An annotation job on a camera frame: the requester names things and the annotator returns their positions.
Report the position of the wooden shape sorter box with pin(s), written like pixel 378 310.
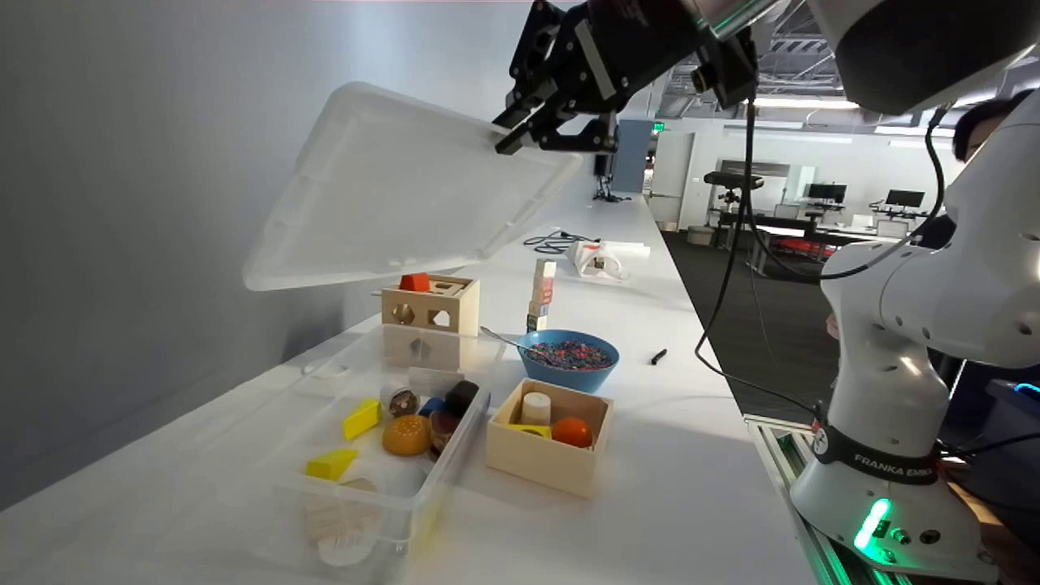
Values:
pixel 426 315

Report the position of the open wooden box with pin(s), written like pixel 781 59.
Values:
pixel 539 460

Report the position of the blue bowl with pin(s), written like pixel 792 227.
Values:
pixel 571 379

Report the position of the black computer monitor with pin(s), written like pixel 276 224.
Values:
pixel 904 199
pixel 828 193

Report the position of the black block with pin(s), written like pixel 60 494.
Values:
pixel 462 395

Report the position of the white round disc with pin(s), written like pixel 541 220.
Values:
pixel 346 538

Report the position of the small yellow wooden piece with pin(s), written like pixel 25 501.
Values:
pixel 532 429

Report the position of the yellow wedge block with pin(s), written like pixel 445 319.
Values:
pixel 366 420

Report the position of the ceiling light strip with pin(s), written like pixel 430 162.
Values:
pixel 801 102

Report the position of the red wooden piece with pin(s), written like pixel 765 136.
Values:
pixel 415 283

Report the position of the black marker pen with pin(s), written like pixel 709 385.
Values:
pixel 658 357

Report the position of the brown wooden ball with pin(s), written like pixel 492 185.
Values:
pixel 404 403

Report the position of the colourful beads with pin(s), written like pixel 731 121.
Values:
pixel 571 353

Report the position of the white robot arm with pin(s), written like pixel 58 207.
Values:
pixel 921 315

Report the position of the transparent plastic container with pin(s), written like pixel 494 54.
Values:
pixel 293 498

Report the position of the white plastic lid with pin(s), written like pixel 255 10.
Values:
pixel 400 185

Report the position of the grey blue panel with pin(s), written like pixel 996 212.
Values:
pixel 633 159

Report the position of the clear plastic packaging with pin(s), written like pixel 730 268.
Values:
pixel 607 262

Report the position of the flat yellow block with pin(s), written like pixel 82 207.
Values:
pixel 329 467

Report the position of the black stool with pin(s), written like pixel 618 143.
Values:
pixel 730 179

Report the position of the person with dark hair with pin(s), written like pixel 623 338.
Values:
pixel 978 120

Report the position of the orange yellow ball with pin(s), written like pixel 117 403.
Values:
pixel 407 438

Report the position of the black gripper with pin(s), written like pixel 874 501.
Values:
pixel 637 51

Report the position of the robot base stand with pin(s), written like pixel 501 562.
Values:
pixel 784 457

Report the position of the metal spoon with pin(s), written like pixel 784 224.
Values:
pixel 504 338

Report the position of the printed paper clutter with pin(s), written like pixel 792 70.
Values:
pixel 553 244

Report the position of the wooden alphabet block tower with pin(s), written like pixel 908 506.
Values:
pixel 544 294

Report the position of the small blue block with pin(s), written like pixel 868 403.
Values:
pixel 432 408

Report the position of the white wooden cylinder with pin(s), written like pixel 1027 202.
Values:
pixel 533 408

